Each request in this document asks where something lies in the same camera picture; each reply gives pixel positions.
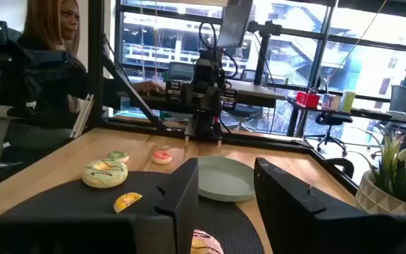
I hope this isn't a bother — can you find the pale green cup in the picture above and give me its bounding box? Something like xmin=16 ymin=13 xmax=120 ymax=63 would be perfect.
xmin=340 ymin=90 xmax=357 ymax=113

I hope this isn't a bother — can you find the person's hand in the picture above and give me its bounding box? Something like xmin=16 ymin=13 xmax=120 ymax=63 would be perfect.
xmin=132 ymin=80 xmax=167 ymax=97

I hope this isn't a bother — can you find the small yellow iced donut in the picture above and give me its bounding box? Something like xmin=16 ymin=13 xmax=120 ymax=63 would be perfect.
xmin=113 ymin=192 xmax=143 ymax=214

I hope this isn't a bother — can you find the green succulent plant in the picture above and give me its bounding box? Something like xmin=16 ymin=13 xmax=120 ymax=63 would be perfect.
xmin=347 ymin=126 xmax=406 ymax=209

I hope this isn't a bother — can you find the black curved bracket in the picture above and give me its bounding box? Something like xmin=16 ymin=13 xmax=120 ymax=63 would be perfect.
xmin=323 ymin=157 xmax=355 ymax=179

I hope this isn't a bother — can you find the large black-framed window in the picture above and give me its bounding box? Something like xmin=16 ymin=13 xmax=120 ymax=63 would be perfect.
xmin=114 ymin=0 xmax=406 ymax=142

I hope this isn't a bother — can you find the person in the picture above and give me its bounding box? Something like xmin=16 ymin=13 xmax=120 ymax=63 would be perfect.
xmin=0 ymin=0 xmax=135 ymax=159

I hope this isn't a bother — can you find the small teal screen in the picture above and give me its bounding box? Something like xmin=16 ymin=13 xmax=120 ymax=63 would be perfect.
xmin=167 ymin=61 xmax=195 ymax=82

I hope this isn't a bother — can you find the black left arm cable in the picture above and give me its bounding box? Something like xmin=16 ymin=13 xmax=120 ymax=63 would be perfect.
xmin=198 ymin=21 xmax=239 ymax=79

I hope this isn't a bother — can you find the pale green plate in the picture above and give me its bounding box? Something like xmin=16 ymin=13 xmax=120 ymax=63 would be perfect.
xmin=197 ymin=155 xmax=257 ymax=203

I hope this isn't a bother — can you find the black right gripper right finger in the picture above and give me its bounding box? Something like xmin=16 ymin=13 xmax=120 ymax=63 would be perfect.
xmin=254 ymin=157 xmax=406 ymax=254

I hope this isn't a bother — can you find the aluminium profile rail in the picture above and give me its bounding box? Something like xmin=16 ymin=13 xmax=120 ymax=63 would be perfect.
xmin=69 ymin=93 xmax=95 ymax=139

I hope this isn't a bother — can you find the grey bin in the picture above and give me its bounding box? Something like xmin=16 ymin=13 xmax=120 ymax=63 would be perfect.
xmin=389 ymin=84 xmax=406 ymax=113

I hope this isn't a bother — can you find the small green iced donut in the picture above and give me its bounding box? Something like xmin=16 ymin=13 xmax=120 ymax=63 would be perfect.
xmin=106 ymin=150 xmax=130 ymax=164

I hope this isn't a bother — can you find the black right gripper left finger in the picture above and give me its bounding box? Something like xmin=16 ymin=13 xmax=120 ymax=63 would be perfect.
xmin=0 ymin=157 xmax=199 ymax=254

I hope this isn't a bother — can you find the wooden top desk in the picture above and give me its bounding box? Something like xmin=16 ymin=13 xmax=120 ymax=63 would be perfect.
xmin=223 ymin=80 xmax=288 ymax=109

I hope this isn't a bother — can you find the black long desk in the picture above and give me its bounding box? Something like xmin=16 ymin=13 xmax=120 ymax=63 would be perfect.
xmin=286 ymin=97 xmax=406 ymax=139

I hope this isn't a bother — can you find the white triangle-patterned plant pot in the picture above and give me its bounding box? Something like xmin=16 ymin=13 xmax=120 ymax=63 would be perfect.
xmin=355 ymin=169 xmax=406 ymax=216

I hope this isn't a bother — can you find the red box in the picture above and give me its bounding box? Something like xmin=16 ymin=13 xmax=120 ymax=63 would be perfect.
xmin=296 ymin=90 xmax=321 ymax=109

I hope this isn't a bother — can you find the dark round woven placemat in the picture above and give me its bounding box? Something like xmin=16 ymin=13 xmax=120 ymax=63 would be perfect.
xmin=0 ymin=171 xmax=266 ymax=254

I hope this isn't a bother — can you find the black metal station frame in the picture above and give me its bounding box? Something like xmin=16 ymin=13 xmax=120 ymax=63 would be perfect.
xmin=86 ymin=0 xmax=359 ymax=195

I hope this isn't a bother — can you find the black swivel office chair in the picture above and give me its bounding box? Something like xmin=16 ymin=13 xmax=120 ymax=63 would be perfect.
xmin=303 ymin=111 xmax=354 ymax=158

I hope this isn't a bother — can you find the white and blue box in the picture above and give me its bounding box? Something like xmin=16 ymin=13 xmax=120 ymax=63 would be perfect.
xmin=321 ymin=93 xmax=341 ymax=111

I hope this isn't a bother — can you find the grey monitor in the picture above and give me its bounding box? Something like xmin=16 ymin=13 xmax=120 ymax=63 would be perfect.
xmin=216 ymin=0 xmax=254 ymax=49

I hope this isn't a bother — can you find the large pink chocolate-drizzled donut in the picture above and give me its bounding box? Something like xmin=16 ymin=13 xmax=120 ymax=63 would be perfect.
xmin=190 ymin=229 xmax=225 ymax=254

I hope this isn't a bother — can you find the small pink sprinkled donut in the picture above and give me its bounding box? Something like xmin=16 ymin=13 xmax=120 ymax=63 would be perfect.
xmin=152 ymin=150 xmax=173 ymax=166

